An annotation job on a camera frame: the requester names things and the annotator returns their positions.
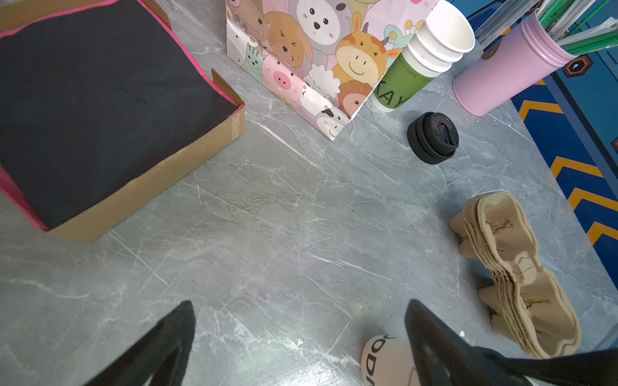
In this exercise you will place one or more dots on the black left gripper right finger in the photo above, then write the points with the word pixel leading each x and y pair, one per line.
pixel 444 358

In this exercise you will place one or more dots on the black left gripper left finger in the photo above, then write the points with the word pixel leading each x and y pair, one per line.
pixel 158 358

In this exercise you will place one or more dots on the white paper cup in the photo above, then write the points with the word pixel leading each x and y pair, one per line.
pixel 388 360

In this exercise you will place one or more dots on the stack of pulp cup carriers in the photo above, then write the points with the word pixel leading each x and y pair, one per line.
pixel 528 304

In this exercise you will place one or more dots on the stack of black cup lids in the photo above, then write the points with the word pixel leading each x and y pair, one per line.
pixel 433 138

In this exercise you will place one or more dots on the cardboard napkin box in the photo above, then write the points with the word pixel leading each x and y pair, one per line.
pixel 93 223

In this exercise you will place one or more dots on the pink straw holder cup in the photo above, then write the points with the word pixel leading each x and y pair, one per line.
pixel 520 59

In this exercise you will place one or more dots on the stack of green paper cups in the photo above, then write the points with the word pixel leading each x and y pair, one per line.
pixel 444 38

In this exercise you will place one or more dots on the cartoon animal paper gift bag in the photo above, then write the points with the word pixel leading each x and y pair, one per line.
pixel 323 58

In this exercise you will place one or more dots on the bundle of wrapped straws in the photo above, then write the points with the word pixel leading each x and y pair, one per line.
pixel 563 21

